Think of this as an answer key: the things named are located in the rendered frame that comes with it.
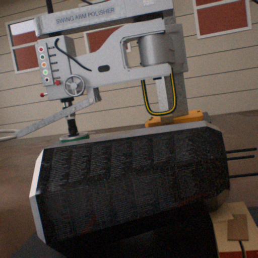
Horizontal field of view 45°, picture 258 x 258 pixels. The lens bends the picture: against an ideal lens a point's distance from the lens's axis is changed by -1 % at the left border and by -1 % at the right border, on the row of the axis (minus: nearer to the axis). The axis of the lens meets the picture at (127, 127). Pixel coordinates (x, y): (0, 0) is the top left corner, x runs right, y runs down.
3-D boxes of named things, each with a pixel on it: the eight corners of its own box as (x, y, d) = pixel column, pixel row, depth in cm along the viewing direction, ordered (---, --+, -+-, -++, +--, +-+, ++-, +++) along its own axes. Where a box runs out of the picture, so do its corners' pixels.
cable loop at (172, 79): (179, 113, 217) (172, 67, 212) (179, 113, 213) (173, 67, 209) (146, 117, 220) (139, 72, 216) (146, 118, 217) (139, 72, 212)
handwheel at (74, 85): (90, 94, 214) (86, 72, 212) (86, 95, 204) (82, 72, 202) (69, 98, 216) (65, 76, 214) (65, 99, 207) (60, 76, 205)
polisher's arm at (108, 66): (173, 89, 223) (163, 19, 216) (174, 91, 201) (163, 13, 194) (75, 105, 234) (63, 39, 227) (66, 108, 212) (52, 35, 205)
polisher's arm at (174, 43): (151, 70, 295) (147, 43, 292) (188, 63, 286) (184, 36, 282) (133, 70, 225) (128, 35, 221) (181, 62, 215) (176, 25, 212)
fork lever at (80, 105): (103, 99, 231) (100, 93, 230) (97, 101, 212) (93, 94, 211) (25, 135, 243) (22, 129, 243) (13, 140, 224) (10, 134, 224)
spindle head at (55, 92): (105, 94, 231) (94, 34, 225) (99, 97, 210) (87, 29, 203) (59, 102, 237) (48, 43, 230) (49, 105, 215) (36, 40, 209)
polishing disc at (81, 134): (53, 140, 223) (53, 139, 223) (70, 134, 242) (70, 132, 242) (77, 138, 214) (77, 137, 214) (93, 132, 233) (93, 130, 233)
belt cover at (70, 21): (174, 20, 218) (170, -4, 215) (174, 14, 193) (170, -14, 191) (45, 45, 232) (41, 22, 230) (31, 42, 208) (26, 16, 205)
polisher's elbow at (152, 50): (144, 67, 224) (139, 40, 221) (170, 63, 219) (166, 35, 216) (138, 67, 206) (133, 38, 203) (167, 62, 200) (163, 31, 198)
